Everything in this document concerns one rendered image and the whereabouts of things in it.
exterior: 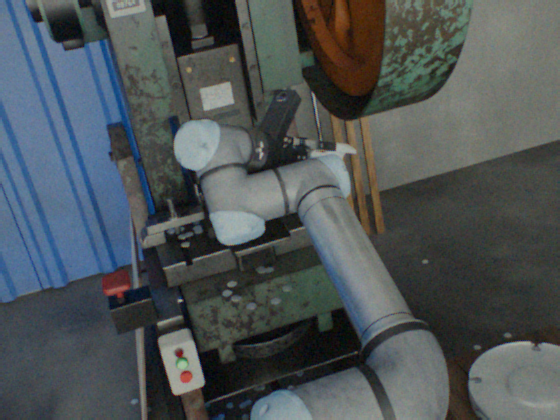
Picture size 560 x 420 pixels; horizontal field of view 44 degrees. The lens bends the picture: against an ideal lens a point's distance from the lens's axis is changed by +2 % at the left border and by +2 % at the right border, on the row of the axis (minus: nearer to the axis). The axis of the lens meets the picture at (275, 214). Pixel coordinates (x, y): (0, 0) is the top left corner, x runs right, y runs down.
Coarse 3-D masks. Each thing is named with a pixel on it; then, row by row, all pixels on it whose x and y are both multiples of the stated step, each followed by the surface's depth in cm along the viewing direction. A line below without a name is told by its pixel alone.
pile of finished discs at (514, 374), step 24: (480, 360) 168; (504, 360) 166; (528, 360) 165; (552, 360) 164; (480, 384) 161; (504, 384) 160; (528, 384) 158; (552, 384) 157; (480, 408) 154; (504, 408) 154; (528, 408) 153; (552, 408) 152
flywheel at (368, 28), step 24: (312, 0) 187; (336, 0) 173; (360, 0) 158; (384, 0) 137; (312, 24) 186; (336, 24) 177; (360, 24) 161; (312, 48) 190; (336, 48) 180; (360, 48) 165; (336, 72) 176; (360, 72) 160
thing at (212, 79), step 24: (192, 48) 157; (216, 48) 154; (192, 72) 154; (216, 72) 156; (240, 72) 157; (192, 96) 157; (216, 96) 158; (240, 96) 160; (216, 120) 161; (240, 120) 162
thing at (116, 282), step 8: (112, 272) 157; (120, 272) 157; (104, 280) 155; (112, 280) 154; (120, 280) 154; (128, 280) 153; (104, 288) 152; (112, 288) 152; (120, 288) 152; (128, 288) 153; (120, 296) 156
